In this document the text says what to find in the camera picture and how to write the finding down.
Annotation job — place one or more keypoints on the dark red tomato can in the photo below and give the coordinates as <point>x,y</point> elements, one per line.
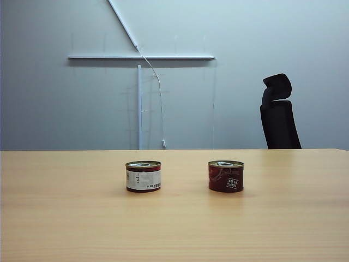
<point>225,177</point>

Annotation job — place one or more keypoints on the tomato can with white label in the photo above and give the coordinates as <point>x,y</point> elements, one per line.
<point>143,178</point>

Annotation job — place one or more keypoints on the black office chair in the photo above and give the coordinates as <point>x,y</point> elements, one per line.
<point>279,120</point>

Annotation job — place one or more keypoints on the vertical white wall rail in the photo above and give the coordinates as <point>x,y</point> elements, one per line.
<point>139,109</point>

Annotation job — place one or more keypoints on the horizontal white wall rail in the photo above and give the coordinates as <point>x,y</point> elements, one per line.
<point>141,57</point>

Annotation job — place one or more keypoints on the diagonal white wall rail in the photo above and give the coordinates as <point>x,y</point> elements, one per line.
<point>122,24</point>

